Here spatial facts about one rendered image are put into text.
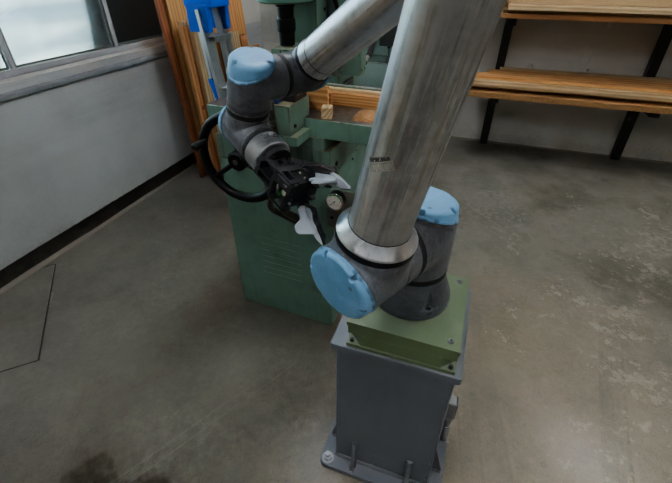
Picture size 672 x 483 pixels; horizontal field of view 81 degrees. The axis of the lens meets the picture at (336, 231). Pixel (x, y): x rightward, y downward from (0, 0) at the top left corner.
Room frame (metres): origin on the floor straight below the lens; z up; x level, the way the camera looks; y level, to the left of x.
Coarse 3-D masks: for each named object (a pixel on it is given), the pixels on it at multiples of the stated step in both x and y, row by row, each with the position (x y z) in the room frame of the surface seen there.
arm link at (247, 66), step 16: (240, 48) 0.85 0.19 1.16; (256, 48) 0.86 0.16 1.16; (240, 64) 0.80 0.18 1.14; (256, 64) 0.80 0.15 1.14; (272, 64) 0.82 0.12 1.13; (240, 80) 0.80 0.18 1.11; (256, 80) 0.80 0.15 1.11; (272, 80) 0.83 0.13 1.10; (288, 80) 0.86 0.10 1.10; (240, 96) 0.80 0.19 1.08; (256, 96) 0.81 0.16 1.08; (272, 96) 0.84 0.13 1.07; (240, 112) 0.81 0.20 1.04; (256, 112) 0.82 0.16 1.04
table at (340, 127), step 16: (224, 96) 1.45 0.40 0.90; (208, 112) 1.35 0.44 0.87; (320, 112) 1.26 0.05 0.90; (336, 112) 1.26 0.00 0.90; (352, 112) 1.26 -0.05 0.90; (304, 128) 1.20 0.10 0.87; (320, 128) 1.19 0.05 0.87; (336, 128) 1.17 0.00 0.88; (352, 128) 1.15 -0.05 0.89; (368, 128) 1.13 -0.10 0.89; (288, 144) 1.13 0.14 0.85
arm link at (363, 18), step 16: (352, 0) 0.78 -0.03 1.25; (368, 0) 0.74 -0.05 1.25; (384, 0) 0.72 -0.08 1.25; (400, 0) 0.71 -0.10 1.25; (336, 16) 0.80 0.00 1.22; (352, 16) 0.77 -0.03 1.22; (368, 16) 0.75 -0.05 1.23; (384, 16) 0.73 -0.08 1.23; (320, 32) 0.83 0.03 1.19; (336, 32) 0.80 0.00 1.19; (352, 32) 0.77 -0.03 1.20; (368, 32) 0.76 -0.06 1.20; (384, 32) 0.77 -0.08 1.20; (304, 48) 0.86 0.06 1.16; (320, 48) 0.83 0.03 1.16; (336, 48) 0.80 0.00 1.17; (352, 48) 0.80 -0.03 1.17; (288, 64) 0.87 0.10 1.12; (304, 64) 0.86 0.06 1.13; (320, 64) 0.84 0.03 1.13; (336, 64) 0.83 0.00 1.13; (304, 80) 0.88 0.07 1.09; (320, 80) 0.88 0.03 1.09
